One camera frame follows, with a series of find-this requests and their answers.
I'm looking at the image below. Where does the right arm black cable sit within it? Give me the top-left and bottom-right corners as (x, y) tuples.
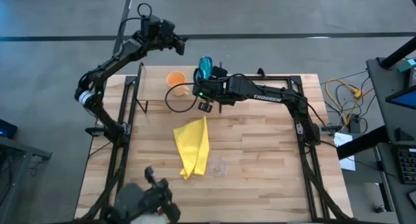
(164, 83), (200, 114)

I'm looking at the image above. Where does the grey metal stand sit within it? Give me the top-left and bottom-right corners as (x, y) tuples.
(0, 136), (53, 224)

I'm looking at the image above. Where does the laptop with blue screen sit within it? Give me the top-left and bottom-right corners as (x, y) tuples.
(385, 86), (416, 110)

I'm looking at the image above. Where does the yellow extension cable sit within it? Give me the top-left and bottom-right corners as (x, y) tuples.
(325, 79), (374, 126)

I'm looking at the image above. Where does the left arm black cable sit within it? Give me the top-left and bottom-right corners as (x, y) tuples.
(117, 3), (153, 38)

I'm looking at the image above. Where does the black triangular bracket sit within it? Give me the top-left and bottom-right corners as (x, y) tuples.
(395, 127), (415, 142)

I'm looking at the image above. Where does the black slanted pole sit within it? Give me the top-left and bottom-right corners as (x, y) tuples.
(379, 37), (416, 69)

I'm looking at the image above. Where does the small clear plastic cup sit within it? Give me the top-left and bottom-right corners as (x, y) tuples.
(209, 158), (228, 178)

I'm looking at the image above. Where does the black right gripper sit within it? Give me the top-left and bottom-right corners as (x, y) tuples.
(192, 66), (230, 106)

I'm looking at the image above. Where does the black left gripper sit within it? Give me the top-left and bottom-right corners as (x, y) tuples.
(139, 15), (189, 56)

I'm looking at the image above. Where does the wooden shelf with black frame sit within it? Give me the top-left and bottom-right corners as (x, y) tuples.
(135, 61), (224, 114)

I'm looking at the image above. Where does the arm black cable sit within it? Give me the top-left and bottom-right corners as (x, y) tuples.
(164, 83), (200, 114)
(117, 3), (153, 38)

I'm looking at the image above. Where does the black device with blue light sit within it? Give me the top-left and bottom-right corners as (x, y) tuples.
(0, 119), (18, 140)

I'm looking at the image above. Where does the black keyboard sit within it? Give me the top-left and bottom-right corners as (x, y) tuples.
(398, 147), (416, 185)

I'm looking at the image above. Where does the orange plastic mug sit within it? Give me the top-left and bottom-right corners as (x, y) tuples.
(166, 71), (190, 97)

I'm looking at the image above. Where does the white paper sheet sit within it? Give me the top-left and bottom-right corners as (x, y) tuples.
(333, 132), (357, 171)

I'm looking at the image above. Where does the teal box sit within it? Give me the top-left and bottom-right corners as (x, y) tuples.
(396, 58), (416, 73)

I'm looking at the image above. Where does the black power adapter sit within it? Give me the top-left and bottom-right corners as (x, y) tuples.
(349, 115), (362, 134)

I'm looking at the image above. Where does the black aluminium rig frame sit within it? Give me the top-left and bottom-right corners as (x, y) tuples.
(81, 68), (355, 223)

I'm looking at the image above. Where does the black desk leg beam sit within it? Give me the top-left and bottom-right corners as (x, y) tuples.
(336, 125), (391, 160)

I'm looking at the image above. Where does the dark grey desk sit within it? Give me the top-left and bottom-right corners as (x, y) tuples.
(366, 56), (416, 224)

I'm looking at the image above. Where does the teal translucent plastic cup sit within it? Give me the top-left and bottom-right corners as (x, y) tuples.
(198, 56), (214, 81)

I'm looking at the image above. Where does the yellow cloth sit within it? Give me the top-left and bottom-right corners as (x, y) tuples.
(173, 116), (210, 180)

